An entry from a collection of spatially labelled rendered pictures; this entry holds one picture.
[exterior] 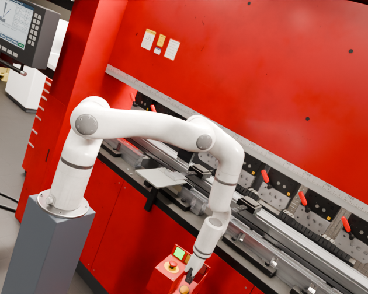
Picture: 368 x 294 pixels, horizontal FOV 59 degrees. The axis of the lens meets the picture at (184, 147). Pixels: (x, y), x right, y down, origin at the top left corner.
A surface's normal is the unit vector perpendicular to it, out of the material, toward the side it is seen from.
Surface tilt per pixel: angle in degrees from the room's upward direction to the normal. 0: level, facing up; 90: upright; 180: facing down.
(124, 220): 90
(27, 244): 90
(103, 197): 90
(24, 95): 90
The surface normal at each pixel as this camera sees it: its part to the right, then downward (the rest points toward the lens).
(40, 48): 0.84, 0.44
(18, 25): -0.39, 0.12
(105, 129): 0.54, 0.45
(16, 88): -0.58, 0.00
